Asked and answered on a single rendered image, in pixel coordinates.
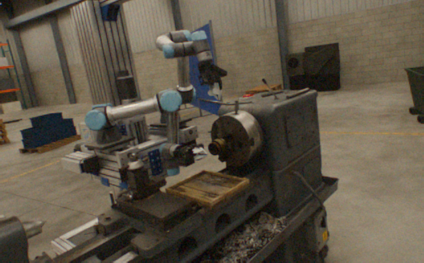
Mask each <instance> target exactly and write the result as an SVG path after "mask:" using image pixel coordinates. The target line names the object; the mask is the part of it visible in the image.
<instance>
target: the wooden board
mask: <svg viewBox="0 0 424 263"><path fill-rule="evenodd" d="M204 174H206V175H205V176H202V175H204ZM210 175H211V176H213V177H211V176H210ZM200 176H201V177H202V178H199V177H200ZM208 176H209V177H208ZM216 177H217V178H216ZM220 177H221V178H220ZM207 178H208V180H207V181H206V179H207ZM209 178H210V179H209ZM214 178H215V180H213V179H214ZM223 178H224V179H223ZM225 178H226V180H225ZM203 180H204V181H203ZM219 180H220V181H219ZM223 180H224V181H223ZM230 180H231V181H230ZM211 181H212V182H211ZM234 181H235V182H236V183H234ZM192 182H194V183H192ZM218 182H219V183H218ZM221 182H222V183H221ZM231 182H232V183H231ZM239 182H241V183H239ZM228 183H230V184H228ZM237 183H239V184H238V185H236V184H237ZM182 184H183V185H182ZM248 186H249V179H246V178H240V177H236V176H230V175H226V174H220V172H214V171H210V170H202V171H200V172H197V173H196V174H194V175H192V176H190V177H188V178H187V179H182V180H180V181H178V183H176V184H173V185H171V186H169V187H167V188H166V193H168V194H170V195H175V196H176V197H177V196H179V197H181V198H183V199H187V200H190V201H191V204H194V205H198V206H200V207H204V208H208V209H210V210H212V209H214V208H216V207H217V206H219V205H220V204H222V203H224V202H225V201H226V200H228V199H230V198H231V197H232V196H235V195H236V194H238V193H240V191H242V190H243V189H245V188H247V187H248ZM229 187H230V188H229ZM174 188H175V189H174ZM191 188H192V189H191ZM212 193H215V194H217V195H218V196H217V195H216V196H215V194H212ZM210 194H211V195H212V196H211V195H210ZM203 196H204V197H203ZM209 196H210V197H209ZM210 199H211V200H210Z"/></svg>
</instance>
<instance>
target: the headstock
mask: <svg viewBox="0 0 424 263"><path fill-rule="evenodd" d="M297 91H300V90H284V91H283V92H281V93H279V94H276V96H277V97H279V99H275V96H274V95H271V96H267V97H261V95H262V94H266V93H271V91H267V92H266V93H258V94H256V95H255V96H253V97H249V98H246V99H241V100H239V101H238V102H242V101H252V103H248V104H242V105H238V109H239V110H241V111H246V112H248V113H249V114H250V115H252V116H253V117H254V118H255V119H256V120H257V121H258V123H259V125H260V127H261V129H262V134H263V137H264V147H263V148H262V151H261V153H260V155H259V156H258V157H256V158H255V159H252V160H250V161H248V162H247V163H246V164H244V165H247V166H255V167H259V168H267V169H271V170H281V169H284V168H285V167H286V166H287V165H288V163H289V162H290V161H292V160H294V159H295V158H297V157H298V156H300V155H302V154H304V153H305V152H306V151H307V150H309V149H310V148H313V147H314V146H316V145H317V144H319V143H320V138H319V120H318V110H317V96H318V94H317V91H316V90H314V89H310V90H309V91H306V92H304V93H302V94H300V95H297V96H295V97H291V98H289V99H287V98H286V96H287V95H290V94H293V93H295V92H297ZM272 102H275V103H272ZM265 103H267V104H266V105H265ZM259 104H260V105H259ZM232 111H235V105H222V106H220V108H219V110H218V114H219V117H220V116H221V115H226V114H228V113H230V112H232Z"/></svg>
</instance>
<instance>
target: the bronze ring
mask: <svg viewBox="0 0 424 263"><path fill-rule="evenodd" d="M225 142H226V140H225V139H222V138H216V139H215V140H213V141H211V142H210V144H209V146H208V150H209V152H210V154H211V155H213V156H216V155H220V154H224V152H225V151H226V150H227V145H226V144H225Z"/></svg>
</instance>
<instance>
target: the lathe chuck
mask: <svg viewBox="0 0 424 263"><path fill-rule="evenodd" d="M234 114H235V111H232V112H230V113H228V114H226V115H221V116H220V117H219V119H220V120H221V123H222V125H224V127H225V128H226V130H227V132H228V134H230V135H229V136H227V137H226V138H223V139H225V140H226V141H228V140H230V139H232V138H241V139H251V138H252V141H254V145H252V146H247V147H245V148H230V150H229V155H228V158H227V161H226V163H227V164H228V165H230V166H242V165H244V164H246V163H247V162H248V161H250V159H251V158H252V157H253V158H252V159H254V158H256V156H257V155H258V152H259V150H260V135H259V132H258V129H257V127H256V125H255V124H254V122H253V121H252V120H251V119H250V118H249V117H248V116H247V115H245V114H242V113H241V112H237V114H239V115H234ZM214 131H215V128H214V127H213V126H212V127H211V141H213V140H215V139H214V137H215V133H214ZM252 159H251V160H252Z"/></svg>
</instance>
